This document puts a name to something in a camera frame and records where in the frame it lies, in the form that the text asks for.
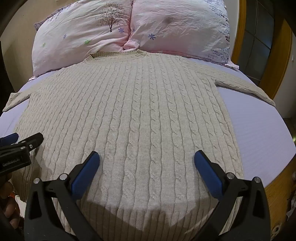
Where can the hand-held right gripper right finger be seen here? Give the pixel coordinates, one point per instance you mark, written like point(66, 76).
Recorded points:
point(207, 171)

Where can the person's left hand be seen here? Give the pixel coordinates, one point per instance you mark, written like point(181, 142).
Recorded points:
point(8, 199)

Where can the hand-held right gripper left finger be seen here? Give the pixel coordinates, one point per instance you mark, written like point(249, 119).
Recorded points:
point(86, 171)

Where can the pink pillow with tree print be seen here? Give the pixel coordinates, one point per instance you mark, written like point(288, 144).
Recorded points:
point(78, 34)

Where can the wooden framed door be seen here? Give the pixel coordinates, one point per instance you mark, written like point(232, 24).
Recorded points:
point(279, 58)

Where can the pink pillow with purple pattern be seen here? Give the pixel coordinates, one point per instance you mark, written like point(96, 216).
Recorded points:
point(182, 27)

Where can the wooden bed frame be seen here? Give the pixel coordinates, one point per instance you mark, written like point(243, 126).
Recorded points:
point(281, 197)

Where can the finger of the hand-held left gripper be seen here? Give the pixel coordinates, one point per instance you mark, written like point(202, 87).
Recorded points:
point(8, 138)
point(34, 139)

